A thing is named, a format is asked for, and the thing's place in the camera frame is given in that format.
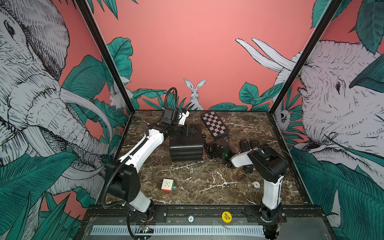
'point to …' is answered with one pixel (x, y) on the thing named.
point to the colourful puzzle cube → (168, 185)
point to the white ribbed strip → (236, 230)
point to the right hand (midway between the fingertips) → (202, 141)
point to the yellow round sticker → (226, 216)
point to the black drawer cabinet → (187, 148)
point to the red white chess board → (216, 127)
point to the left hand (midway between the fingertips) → (194, 128)
